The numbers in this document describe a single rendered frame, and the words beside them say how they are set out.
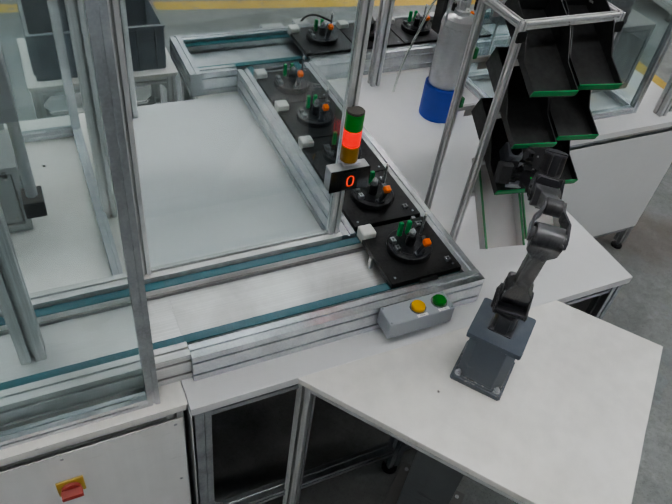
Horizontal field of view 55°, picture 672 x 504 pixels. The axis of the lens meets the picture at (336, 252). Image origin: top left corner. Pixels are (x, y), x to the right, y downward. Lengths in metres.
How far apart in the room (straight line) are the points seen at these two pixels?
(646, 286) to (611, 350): 1.70
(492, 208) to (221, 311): 0.88
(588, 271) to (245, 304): 1.15
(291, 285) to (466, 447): 0.66
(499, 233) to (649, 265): 1.96
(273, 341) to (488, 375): 0.58
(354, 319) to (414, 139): 1.07
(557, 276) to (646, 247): 1.83
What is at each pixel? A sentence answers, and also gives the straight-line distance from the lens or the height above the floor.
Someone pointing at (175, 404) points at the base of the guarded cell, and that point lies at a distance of 1.74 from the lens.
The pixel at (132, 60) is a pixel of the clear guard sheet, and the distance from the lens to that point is 1.51.
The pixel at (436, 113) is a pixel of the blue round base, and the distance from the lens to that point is 2.80.
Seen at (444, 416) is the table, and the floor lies 0.86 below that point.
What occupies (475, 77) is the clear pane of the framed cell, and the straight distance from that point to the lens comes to 3.09.
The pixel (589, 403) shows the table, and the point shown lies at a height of 0.86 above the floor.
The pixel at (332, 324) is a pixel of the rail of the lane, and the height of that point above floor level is 0.94.
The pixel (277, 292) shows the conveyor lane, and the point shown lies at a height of 0.92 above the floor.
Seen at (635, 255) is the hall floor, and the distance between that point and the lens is 3.97.
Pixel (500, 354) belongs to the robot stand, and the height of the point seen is 1.03.
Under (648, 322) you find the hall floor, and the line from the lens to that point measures 3.62.
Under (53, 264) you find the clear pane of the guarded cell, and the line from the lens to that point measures 1.33.
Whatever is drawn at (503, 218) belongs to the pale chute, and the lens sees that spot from 2.09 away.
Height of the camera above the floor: 2.32
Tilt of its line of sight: 44 degrees down
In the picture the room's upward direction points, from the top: 9 degrees clockwise
